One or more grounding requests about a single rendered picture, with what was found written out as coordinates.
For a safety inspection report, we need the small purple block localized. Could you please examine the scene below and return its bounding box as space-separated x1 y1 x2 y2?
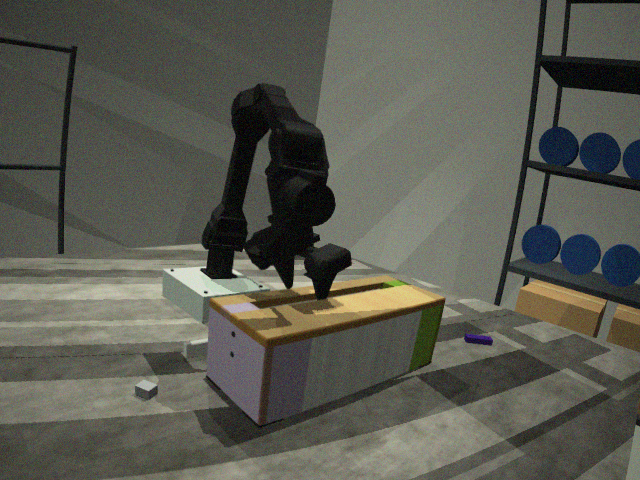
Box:
464 333 493 346

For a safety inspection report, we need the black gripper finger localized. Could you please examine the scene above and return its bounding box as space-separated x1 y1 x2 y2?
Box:
304 272 337 301
273 253 294 289

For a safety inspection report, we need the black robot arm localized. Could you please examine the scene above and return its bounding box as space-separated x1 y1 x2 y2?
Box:
200 83 336 279

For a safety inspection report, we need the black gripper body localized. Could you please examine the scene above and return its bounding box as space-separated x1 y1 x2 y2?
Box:
267 211 352 280

